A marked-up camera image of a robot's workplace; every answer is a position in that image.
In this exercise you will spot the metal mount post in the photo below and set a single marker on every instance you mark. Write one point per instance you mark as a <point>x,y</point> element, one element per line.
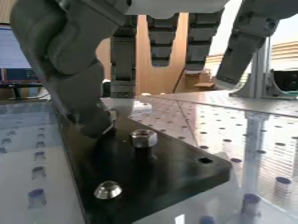
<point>259,66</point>

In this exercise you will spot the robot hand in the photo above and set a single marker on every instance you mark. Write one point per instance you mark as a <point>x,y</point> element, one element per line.
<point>66,50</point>

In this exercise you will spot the silver cone-shaped nut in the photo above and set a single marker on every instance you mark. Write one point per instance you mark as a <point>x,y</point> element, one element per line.
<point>108,190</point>

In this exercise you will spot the black plate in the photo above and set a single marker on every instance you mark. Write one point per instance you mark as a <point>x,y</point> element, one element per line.
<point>177,173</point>

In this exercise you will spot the small silver hex nut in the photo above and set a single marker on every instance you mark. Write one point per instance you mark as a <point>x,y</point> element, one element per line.
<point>142,138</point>

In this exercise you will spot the computer monitor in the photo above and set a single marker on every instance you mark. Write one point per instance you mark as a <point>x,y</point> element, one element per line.
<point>13,56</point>

